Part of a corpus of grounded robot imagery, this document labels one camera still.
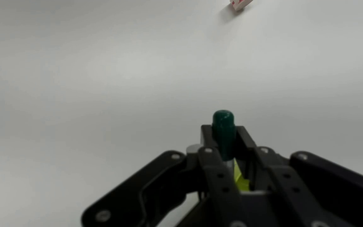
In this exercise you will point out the small pink-white eraser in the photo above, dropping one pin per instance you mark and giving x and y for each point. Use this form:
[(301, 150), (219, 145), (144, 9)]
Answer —
[(240, 4)]

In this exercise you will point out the green capped marker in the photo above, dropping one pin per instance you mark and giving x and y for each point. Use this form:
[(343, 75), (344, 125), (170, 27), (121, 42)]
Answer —
[(223, 130)]

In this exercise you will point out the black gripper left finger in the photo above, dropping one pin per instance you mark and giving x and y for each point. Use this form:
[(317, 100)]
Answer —
[(156, 185)]

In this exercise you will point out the lime green printed mug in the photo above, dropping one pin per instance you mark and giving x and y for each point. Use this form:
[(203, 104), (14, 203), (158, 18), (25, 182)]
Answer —
[(241, 181)]

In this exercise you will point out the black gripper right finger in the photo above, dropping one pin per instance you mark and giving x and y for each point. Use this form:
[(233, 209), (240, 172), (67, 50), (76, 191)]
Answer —
[(315, 190)]

